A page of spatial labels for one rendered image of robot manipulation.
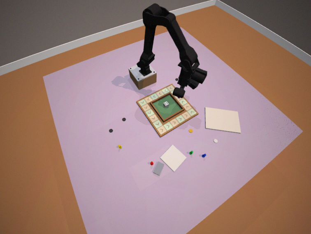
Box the white die with black pips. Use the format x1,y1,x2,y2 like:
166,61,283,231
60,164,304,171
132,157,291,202
163,101,169,108

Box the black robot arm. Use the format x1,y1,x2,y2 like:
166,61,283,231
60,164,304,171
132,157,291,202
137,3,207,89

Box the white flat square slab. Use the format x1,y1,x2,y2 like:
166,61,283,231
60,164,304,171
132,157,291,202
161,145,186,172

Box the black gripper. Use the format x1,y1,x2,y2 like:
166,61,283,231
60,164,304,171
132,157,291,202
173,75,190,98

